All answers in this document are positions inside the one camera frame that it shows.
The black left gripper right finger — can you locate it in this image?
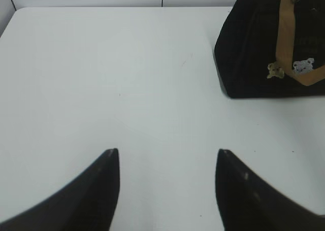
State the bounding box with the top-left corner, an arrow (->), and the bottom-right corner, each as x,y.
215,149 -> 324,230

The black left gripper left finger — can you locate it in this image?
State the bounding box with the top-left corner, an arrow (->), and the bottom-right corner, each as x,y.
1,149 -> 120,230

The black canvas tote bag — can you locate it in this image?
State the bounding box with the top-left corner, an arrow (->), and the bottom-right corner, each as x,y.
214,0 -> 324,98

